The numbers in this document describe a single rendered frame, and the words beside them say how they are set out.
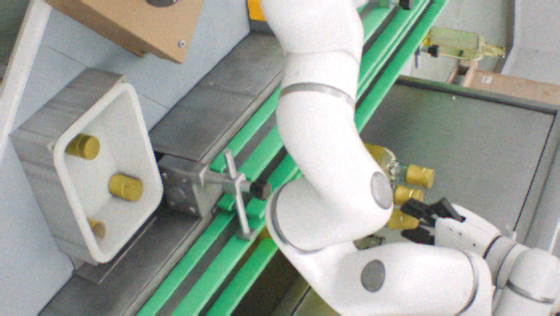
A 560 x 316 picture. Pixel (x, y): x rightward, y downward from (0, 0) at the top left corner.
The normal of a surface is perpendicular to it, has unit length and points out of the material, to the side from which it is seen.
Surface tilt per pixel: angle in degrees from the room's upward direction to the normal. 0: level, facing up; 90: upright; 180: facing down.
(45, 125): 90
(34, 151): 90
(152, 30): 1
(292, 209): 118
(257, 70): 90
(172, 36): 1
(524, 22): 90
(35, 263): 0
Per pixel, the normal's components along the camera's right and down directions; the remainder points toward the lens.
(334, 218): -0.65, 0.55
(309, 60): -0.33, -0.43
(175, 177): -0.47, 0.59
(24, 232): 0.87, 0.20
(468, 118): -0.14, -0.78
